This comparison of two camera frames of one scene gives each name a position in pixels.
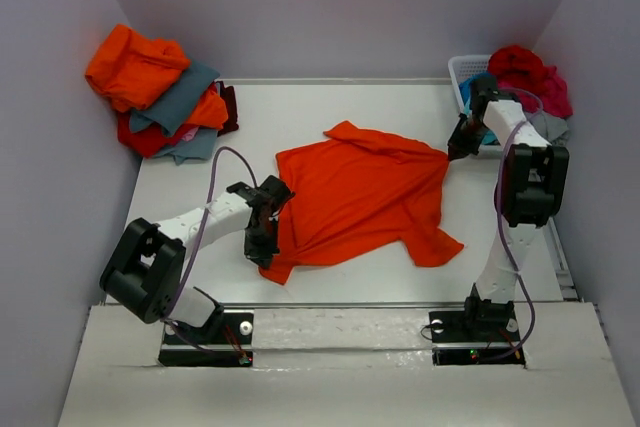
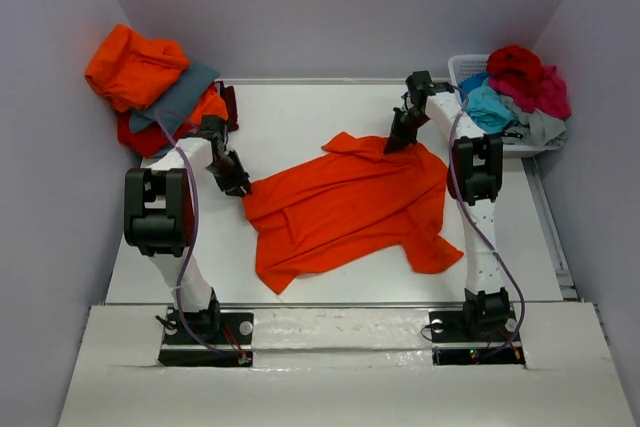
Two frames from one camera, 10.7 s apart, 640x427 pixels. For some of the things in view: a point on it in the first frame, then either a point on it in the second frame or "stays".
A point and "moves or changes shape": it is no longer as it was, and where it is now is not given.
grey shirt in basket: [554, 128] stays
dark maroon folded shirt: [228, 95] stays
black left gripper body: [260, 243] → [229, 172]
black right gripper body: [468, 136] → [405, 126]
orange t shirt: [355, 199] moves or changes shape
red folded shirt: [146, 141] stays
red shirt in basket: [519, 64] stays
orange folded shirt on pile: [133, 71] stays
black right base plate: [472, 337] stays
